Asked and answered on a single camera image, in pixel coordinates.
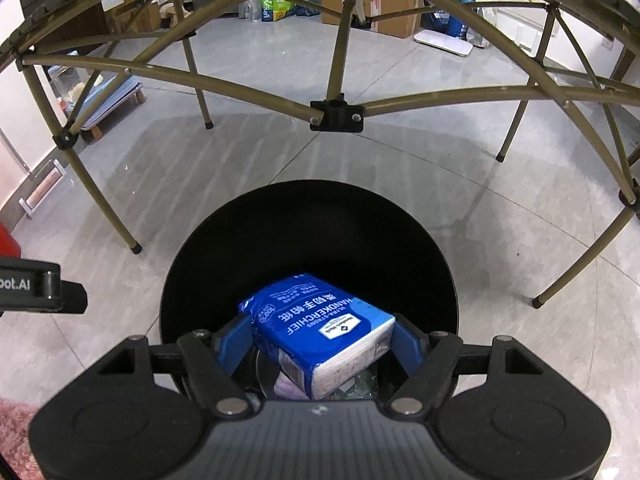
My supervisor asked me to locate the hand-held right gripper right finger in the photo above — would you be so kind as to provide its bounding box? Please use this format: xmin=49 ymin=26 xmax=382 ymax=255
xmin=387 ymin=312 xmax=544 ymax=417

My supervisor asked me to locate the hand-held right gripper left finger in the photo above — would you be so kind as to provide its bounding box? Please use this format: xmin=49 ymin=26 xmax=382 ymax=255
xmin=97 ymin=314 xmax=254 ymax=419

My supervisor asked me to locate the blue tissue pack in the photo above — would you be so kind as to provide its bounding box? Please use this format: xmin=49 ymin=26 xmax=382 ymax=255
xmin=238 ymin=272 xmax=396 ymax=401

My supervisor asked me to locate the black round bin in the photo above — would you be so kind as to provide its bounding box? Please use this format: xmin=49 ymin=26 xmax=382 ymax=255
xmin=159 ymin=179 xmax=460 ymax=401

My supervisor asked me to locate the red plastic bucket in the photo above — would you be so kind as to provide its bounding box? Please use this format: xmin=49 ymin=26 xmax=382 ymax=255
xmin=0 ymin=224 xmax=22 ymax=261

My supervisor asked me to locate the white floor rack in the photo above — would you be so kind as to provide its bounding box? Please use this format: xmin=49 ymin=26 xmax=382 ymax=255
xmin=19 ymin=159 xmax=67 ymax=221

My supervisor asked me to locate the pink fuzzy cloth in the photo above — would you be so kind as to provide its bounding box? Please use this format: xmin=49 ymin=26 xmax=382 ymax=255
xmin=0 ymin=396 xmax=42 ymax=480

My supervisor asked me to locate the tan folding table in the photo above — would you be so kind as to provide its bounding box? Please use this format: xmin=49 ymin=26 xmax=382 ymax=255
xmin=0 ymin=0 xmax=640 ymax=309

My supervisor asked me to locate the dark wooden door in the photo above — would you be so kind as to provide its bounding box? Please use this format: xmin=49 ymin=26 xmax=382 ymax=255
xmin=20 ymin=0 xmax=108 ymax=56

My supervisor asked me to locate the open cardboard box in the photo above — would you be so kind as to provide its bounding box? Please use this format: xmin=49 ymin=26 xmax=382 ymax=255
xmin=107 ymin=0 xmax=163 ymax=36

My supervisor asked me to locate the white bathroom scale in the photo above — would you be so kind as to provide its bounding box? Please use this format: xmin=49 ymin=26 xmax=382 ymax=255
xmin=414 ymin=29 xmax=473 ymax=56

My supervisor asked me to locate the tan plush toy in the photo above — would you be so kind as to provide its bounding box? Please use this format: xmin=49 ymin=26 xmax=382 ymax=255
xmin=160 ymin=2 xmax=193 ymax=28

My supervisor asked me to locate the blue plastic bag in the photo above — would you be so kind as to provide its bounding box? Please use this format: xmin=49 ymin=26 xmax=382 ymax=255
xmin=421 ymin=0 xmax=482 ymax=42

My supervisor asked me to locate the large cardboard box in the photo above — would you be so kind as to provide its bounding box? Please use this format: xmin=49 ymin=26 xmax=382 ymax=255
xmin=320 ymin=0 xmax=425 ymax=38

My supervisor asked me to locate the green snack bag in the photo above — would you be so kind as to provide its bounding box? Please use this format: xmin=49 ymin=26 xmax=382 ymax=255
xmin=260 ymin=0 xmax=321 ymax=23

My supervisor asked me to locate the dark wooden console table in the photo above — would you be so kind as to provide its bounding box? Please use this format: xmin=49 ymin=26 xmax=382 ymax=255
xmin=611 ymin=44 xmax=640 ymax=83

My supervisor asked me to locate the white wall pipe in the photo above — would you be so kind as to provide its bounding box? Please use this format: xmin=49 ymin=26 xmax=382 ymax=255
xmin=0 ymin=130 xmax=31 ymax=176

